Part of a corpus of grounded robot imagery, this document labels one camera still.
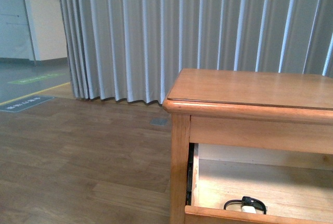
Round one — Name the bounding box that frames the white charger with black cable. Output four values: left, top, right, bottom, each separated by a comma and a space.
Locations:
223, 196, 267, 215

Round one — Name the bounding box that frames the wooden drawer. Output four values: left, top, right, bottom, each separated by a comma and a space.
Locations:
186, 143, 332, 223

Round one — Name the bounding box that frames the metal floor outlet plate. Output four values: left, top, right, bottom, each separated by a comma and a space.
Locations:
150, 118, 168, 126

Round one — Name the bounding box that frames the grey pleated curtain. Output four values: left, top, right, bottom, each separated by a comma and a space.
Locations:
60, 0, 332, 102

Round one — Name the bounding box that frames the light wooden nightstand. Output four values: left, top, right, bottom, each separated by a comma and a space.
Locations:
163, 69, 332, 223

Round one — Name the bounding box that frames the green floor sign sticker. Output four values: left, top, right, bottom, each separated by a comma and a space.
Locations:
8, 73, 64, 85

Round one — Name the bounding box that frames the grey floor sign sticker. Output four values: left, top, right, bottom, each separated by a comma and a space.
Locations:
1, 95, 54, 113

